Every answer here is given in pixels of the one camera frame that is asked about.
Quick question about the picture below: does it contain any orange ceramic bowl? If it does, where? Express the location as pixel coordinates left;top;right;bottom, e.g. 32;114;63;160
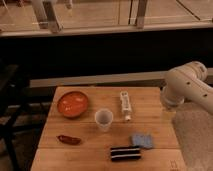
57;91;89;118

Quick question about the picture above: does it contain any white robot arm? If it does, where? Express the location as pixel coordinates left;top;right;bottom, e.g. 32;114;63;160
160;61;213;115

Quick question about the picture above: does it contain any white plastic bottle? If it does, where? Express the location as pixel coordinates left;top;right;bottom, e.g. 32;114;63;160
120;91;132;121

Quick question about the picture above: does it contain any red chili pepper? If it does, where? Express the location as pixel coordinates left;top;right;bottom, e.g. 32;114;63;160
57;135;81;145

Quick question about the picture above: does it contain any black white striped block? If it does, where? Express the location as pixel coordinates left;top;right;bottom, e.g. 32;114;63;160
110;146;141;161

